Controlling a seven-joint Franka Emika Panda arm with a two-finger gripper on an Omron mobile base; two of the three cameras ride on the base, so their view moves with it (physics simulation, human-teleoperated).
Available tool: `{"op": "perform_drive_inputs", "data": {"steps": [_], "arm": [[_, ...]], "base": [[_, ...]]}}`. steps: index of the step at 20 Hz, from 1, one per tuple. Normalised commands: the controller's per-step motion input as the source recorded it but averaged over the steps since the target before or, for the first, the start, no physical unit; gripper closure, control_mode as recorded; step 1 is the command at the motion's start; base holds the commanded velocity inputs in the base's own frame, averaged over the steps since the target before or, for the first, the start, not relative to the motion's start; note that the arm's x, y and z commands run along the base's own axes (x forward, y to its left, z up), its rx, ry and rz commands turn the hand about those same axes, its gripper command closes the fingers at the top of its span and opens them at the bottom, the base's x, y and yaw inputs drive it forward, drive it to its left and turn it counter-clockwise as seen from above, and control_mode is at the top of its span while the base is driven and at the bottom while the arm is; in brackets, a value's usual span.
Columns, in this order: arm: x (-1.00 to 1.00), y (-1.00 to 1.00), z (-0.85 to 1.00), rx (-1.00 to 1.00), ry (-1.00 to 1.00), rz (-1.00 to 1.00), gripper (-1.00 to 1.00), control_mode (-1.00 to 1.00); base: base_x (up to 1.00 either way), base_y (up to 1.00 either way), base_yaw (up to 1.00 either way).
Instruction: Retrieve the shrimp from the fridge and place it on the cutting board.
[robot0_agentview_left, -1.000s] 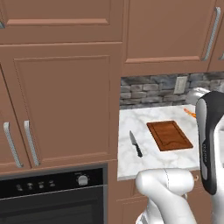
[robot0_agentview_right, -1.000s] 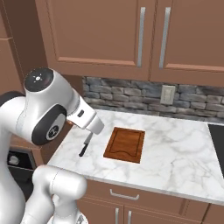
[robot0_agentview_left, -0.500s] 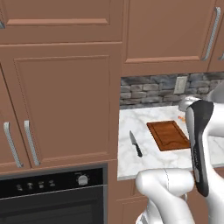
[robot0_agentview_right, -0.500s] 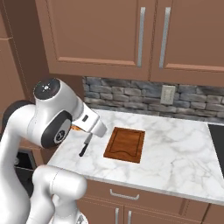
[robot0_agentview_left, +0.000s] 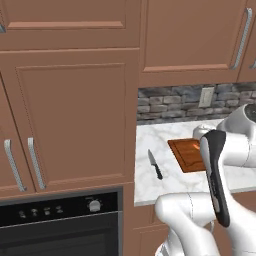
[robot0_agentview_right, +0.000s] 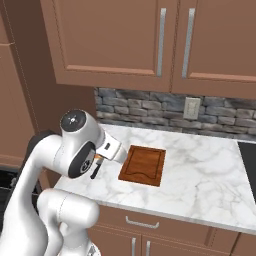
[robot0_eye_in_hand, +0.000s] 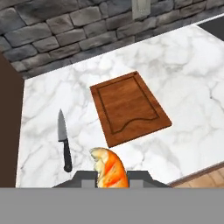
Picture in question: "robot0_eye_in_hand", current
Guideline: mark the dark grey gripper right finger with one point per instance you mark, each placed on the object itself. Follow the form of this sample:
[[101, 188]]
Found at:
[[139, 178]]

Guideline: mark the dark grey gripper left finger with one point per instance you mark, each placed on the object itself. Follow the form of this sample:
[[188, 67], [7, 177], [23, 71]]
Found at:
[[84, 178]]

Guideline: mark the orange and white shrimp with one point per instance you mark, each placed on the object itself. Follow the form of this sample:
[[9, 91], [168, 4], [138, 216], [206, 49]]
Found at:
[[111, 170]]

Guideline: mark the brown wooden cutting board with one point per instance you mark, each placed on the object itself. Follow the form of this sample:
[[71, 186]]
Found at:
[[128, 109]]

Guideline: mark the dark brown cabinet side panel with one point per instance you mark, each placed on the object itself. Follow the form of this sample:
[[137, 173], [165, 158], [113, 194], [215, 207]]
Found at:
[[10, 125]]

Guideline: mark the dark sink basin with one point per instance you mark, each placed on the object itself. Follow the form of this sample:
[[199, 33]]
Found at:
[[213, 26]]

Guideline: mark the grey wall outlet plate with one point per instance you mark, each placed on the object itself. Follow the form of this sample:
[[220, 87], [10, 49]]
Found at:
[[141, 8]]

